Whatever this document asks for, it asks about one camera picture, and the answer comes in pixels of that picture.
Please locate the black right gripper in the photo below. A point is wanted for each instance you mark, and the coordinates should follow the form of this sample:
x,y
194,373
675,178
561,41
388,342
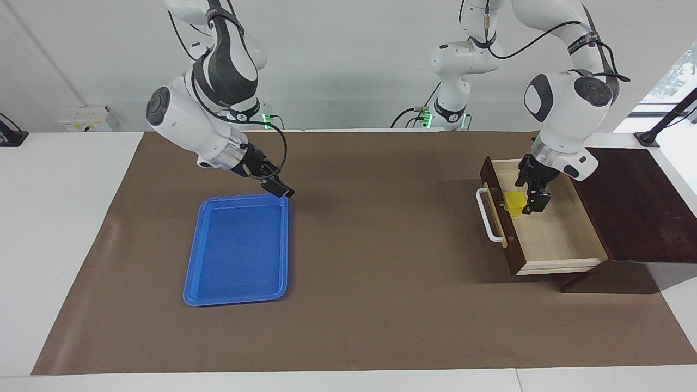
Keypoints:
x,y
255,162

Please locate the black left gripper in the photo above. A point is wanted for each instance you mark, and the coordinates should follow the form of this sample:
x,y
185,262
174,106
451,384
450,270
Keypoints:
x,y
536,171

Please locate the yellow cube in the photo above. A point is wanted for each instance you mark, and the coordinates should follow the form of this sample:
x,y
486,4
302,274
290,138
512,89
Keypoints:
x,y
513,202

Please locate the dark wooden drawer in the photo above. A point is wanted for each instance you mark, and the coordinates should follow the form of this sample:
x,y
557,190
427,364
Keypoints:
x,y
550,237

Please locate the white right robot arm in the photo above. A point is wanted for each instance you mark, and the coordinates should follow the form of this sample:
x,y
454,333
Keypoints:
x,y
179,120

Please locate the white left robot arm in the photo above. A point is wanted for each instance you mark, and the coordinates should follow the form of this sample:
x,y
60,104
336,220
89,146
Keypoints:
x,y
561,120

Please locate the dark wooden drawer cabinet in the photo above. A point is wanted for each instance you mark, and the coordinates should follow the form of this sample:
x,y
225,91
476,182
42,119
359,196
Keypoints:
x,y
637,207

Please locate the blue plastic tray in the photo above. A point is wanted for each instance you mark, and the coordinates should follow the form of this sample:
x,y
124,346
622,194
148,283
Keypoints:
x,y
239,250

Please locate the brown paper table mat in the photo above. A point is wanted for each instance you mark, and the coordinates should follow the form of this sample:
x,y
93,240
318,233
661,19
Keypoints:
x,y
381,261

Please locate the bright window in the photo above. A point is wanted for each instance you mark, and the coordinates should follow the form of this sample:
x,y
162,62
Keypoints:
x,y
680,71

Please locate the black camera stand pole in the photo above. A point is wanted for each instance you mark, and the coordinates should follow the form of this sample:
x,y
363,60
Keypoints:
x,y
667,121

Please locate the white wall outlet box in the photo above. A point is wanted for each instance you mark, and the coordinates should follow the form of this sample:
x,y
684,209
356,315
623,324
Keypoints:
x,y
87,121

